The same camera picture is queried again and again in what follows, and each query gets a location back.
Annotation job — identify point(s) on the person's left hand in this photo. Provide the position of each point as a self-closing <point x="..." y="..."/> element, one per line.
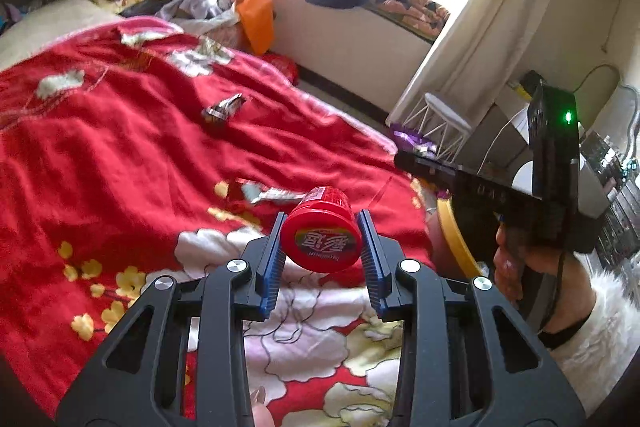
<point x="262" y="414"/>

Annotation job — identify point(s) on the white curtain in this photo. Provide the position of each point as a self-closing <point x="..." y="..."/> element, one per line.
<point x="475" y="32"/>

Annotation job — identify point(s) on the orange bag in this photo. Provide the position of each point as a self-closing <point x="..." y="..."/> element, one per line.
<point x="255" y="22"/>

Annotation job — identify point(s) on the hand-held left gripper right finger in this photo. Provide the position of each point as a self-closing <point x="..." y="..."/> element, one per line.
<point x="372" y="267"/>

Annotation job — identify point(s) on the red shopping bag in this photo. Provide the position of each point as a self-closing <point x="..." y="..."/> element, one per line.
<point x="285" y="67"/>

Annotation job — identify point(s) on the dark silver wrapper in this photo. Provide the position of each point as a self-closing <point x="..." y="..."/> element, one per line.
<point x="222" y="109"/>

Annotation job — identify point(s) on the red plastic jar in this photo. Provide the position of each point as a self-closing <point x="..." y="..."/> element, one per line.
<point x="320" y="242"/>

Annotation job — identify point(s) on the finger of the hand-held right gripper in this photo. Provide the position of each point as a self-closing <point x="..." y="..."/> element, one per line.
<point x="425" y="167"/>

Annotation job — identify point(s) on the red floral blanket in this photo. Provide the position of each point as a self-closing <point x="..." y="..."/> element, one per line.
<point x="125" y="157"/>

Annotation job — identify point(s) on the purple wrapper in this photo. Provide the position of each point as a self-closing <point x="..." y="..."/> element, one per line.
<point x="407" y="137"/>

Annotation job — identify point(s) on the person's right hand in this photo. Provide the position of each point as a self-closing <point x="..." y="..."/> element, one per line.
<point x="510" y="267"/>

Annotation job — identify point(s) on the orange patterned quilt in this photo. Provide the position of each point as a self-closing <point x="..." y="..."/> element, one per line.
<point x="415" y="7"/>

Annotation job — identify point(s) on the person's right forearm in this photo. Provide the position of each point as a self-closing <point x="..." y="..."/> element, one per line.
<point x="605" y="332"/>

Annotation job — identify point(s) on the beige mattress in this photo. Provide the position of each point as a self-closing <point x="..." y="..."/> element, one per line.
<point x="50" y="27"/>

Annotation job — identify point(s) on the red silver wrapper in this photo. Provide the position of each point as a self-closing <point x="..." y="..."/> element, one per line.
<point x="260" y="193"/>

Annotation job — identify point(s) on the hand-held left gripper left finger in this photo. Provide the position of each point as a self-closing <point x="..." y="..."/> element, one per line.
<point x="272" y="267"/>

